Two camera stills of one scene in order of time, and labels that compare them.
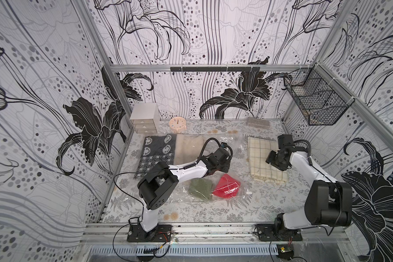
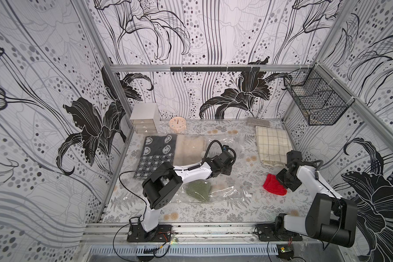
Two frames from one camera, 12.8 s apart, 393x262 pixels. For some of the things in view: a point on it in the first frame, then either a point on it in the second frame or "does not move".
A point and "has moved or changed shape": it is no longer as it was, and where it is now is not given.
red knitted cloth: [227, 187] -> [272, 184]
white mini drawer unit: [145, 117] does not move
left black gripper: [225, 163] does not move
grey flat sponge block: [258, 122] does not move
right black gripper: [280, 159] -> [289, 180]
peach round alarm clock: [177, 125] does not move
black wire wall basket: [321, 100] does not move
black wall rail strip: [215, 69] does not move
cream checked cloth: [258, 150] has moved or changed shape
